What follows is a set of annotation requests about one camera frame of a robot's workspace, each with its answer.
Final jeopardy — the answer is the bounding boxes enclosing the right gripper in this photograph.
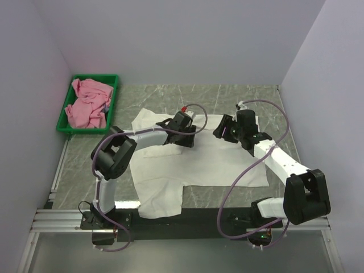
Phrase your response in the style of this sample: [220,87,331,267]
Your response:
[212,114,245,144]

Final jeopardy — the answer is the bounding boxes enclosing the white t-shirt with red print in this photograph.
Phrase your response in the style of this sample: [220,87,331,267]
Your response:
[130,114,256,219]

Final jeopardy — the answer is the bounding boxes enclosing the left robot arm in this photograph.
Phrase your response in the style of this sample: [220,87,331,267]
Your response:
[90,111,197,229]

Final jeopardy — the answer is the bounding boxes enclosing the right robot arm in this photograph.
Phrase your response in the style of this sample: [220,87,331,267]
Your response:
[213,109,331,227]

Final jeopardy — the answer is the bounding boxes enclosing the pink t-shirt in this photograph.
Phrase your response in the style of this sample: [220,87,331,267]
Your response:
[64,78,114,129]

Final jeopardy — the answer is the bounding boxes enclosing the black base beam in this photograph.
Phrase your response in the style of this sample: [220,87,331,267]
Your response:
[80,208,275,245]

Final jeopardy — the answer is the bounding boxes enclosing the green plastic bin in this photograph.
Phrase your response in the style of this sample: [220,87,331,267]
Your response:
[56,74,119,135]

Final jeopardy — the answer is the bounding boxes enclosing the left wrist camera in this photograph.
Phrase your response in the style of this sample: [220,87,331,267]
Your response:
[181,106,196,120]

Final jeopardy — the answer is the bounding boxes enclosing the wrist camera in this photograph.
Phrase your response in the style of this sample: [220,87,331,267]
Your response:
[235,101,247,111]
[181,106,196,120]

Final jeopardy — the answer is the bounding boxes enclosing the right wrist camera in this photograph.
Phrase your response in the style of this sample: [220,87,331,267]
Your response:
[235,101,247,111]

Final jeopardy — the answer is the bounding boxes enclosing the aluminium rail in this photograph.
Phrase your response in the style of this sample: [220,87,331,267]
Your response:
[30,209,331,233]

